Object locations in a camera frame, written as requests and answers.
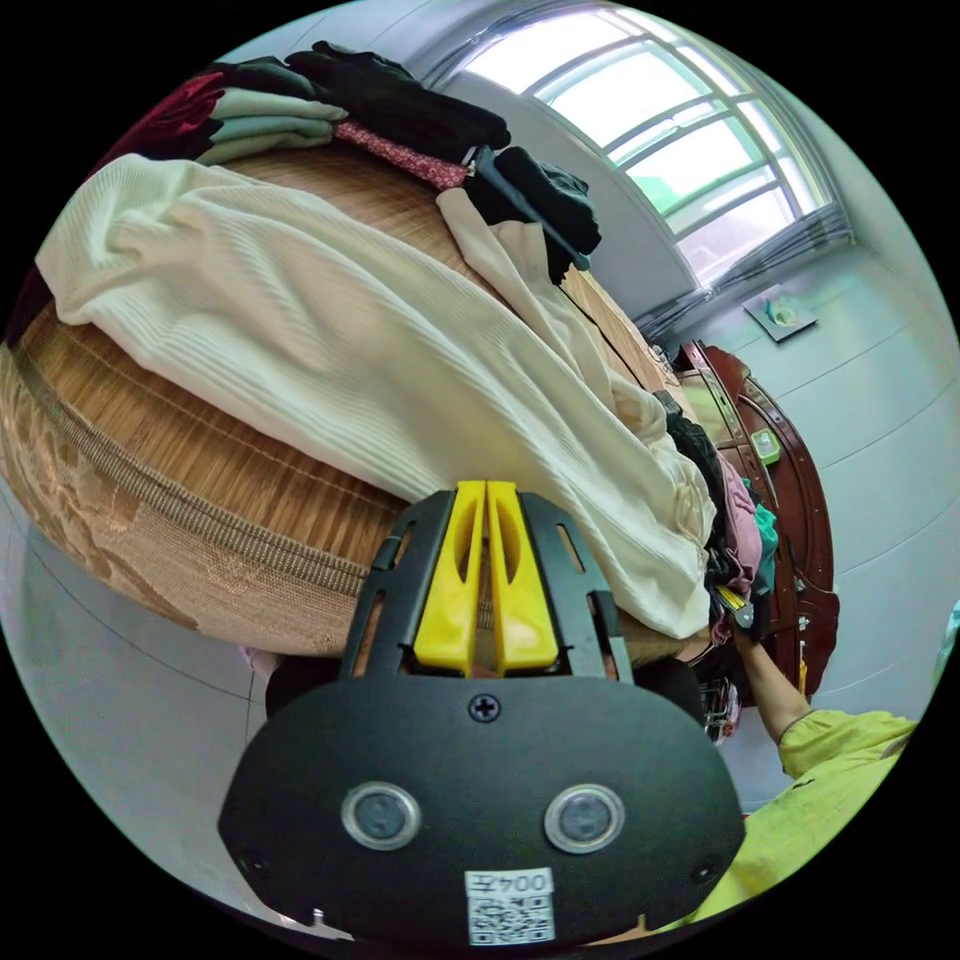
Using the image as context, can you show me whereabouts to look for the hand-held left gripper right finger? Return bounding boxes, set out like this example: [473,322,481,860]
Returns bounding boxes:
[487,480,561,671]

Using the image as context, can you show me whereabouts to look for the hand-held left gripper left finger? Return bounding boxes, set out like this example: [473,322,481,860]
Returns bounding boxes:
[413,480,487,669]

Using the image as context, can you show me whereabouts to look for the beige long pants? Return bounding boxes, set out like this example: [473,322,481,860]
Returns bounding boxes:
[35,153,718,640]

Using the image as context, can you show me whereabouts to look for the person's right forearm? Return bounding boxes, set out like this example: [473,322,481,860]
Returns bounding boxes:
[733,633,813,744]

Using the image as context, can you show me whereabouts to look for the heap of mixed clothes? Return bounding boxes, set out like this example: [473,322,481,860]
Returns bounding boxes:
[652,389,781,650]

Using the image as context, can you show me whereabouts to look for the dark red wooden headboard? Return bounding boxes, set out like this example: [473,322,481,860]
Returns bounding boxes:
[674,341,841,695]

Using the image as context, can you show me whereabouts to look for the bed with woven mat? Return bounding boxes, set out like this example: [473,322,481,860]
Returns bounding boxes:
[0,138,714,669]

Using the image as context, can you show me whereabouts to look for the light pink garment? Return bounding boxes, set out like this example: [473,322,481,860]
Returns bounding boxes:
[437,188,661,421]

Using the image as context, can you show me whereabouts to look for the pile of folded clothes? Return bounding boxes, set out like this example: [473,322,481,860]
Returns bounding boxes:
[89,41,604,286]

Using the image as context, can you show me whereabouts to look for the window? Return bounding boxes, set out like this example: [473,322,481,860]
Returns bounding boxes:
[442,3,838,286]

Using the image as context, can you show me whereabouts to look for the small framed wall picture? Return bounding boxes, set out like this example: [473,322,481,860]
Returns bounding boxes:
[742,294,819,345]

